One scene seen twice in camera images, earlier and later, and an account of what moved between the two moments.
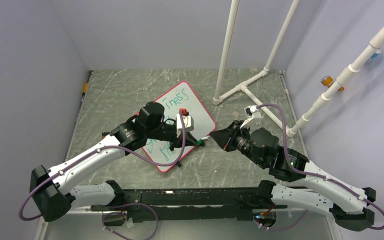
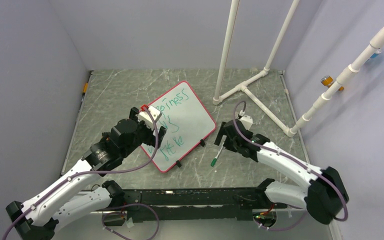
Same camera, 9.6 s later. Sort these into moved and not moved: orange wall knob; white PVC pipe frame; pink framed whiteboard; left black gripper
Moved: left black gripper
Not moved: pink framed whiteboard; orange wall knob; white PVC pipe frame
